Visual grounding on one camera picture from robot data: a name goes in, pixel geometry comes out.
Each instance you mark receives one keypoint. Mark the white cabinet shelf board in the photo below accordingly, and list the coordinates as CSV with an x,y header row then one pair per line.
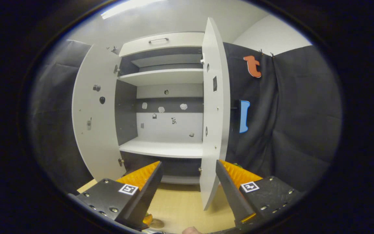
x,y
164,76

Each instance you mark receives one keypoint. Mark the white cabinet door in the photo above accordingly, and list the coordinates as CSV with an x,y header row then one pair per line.
x,y
96,97
214,113

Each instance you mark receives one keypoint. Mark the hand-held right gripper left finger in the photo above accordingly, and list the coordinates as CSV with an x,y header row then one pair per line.
x,y
146,195

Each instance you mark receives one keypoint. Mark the white grey cabinet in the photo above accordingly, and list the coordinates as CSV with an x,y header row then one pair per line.
x,y
164,148

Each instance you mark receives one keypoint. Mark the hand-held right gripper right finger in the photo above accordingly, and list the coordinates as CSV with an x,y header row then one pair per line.
x,y
230,191

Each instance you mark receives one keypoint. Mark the green white object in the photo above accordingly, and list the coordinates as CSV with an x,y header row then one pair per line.
x,y
238,165

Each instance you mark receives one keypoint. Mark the round brown coaster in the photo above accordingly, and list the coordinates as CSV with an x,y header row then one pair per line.
x,y
157,223

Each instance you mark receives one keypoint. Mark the white cabinet drawer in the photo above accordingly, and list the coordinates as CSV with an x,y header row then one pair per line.
x,y
183,40

